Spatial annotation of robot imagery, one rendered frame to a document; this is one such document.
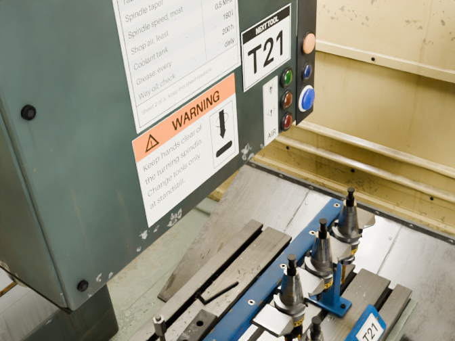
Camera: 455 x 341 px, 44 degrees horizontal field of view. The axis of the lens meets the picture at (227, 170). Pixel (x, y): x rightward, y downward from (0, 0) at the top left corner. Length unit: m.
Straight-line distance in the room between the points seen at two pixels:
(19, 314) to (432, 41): 1.19
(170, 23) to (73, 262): 0.23
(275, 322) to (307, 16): 0.55
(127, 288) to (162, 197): 1.43
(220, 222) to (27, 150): 1.50
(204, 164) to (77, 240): 0.18
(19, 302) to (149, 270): 0.68
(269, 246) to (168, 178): 1.06
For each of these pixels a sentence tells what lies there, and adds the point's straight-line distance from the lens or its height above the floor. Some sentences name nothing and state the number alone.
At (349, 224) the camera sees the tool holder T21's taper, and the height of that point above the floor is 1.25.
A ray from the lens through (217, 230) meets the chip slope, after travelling 1.91.
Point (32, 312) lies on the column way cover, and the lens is 1.51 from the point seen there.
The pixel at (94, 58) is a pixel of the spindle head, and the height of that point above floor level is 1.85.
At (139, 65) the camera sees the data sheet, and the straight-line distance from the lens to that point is 0.50.
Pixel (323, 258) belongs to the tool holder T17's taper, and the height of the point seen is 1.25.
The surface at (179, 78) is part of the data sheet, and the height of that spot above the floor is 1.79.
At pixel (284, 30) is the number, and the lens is 0.69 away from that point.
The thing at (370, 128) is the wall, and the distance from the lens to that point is 1.66.
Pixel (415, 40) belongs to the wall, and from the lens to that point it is 1.49.
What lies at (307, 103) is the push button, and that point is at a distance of 0.77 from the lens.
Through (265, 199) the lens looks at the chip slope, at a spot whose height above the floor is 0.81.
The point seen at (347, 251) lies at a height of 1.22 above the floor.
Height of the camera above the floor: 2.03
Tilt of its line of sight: 37 degrees down
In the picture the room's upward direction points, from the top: 4 degrees counter-clockwise
